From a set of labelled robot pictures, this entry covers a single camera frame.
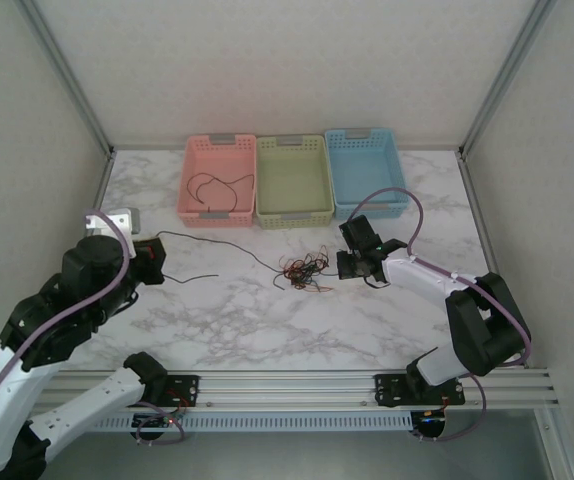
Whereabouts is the black jumper wire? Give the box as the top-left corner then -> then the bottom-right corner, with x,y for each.
185,172 -> 238,211
158,229 -> 281,284
194,172 -> 257,214

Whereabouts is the jumper wire bundle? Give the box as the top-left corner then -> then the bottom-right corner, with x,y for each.
271,244 -> 336,294

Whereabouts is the blue plastic basket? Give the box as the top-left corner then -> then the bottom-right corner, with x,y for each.
323,127 -> 412,221

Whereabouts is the green plastic basket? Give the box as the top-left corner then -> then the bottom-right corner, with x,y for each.
255,133 -> 337,231

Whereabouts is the pink plastic basket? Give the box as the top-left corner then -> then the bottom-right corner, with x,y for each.
176,132 -> 259,229

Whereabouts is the aluminium table edge strip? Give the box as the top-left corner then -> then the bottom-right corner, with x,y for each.
109,143 -> 463,152

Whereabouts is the control board with LED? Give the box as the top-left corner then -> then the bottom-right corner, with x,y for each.
413,408 -> 449,437
131,412 -> 188,432

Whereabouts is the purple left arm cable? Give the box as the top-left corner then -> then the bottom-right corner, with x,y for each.
0,209 -> 187,446

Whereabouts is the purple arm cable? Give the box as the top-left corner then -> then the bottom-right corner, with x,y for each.
347,187 -> 533,445
0,209 -> 187,446

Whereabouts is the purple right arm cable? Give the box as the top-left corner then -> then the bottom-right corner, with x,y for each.
347,187 -> 533,445

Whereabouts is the aluminium table side rail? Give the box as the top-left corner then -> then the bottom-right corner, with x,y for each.
457,149 -> 498,276
86,149 -> 116,216

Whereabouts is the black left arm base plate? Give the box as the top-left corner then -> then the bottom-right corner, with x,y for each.
159,373 -> 202,407

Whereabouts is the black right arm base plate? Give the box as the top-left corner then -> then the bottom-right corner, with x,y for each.
373,372 -> 468,409

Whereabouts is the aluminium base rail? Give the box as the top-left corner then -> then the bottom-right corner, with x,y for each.
31,368 -> 561,412

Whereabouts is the light blue slotted cable duct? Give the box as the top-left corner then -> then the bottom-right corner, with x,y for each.
86,410 -> 416,432

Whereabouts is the aluminium frame post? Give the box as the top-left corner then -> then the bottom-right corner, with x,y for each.
456,0 -> 561,161
16,0 -> 116,161

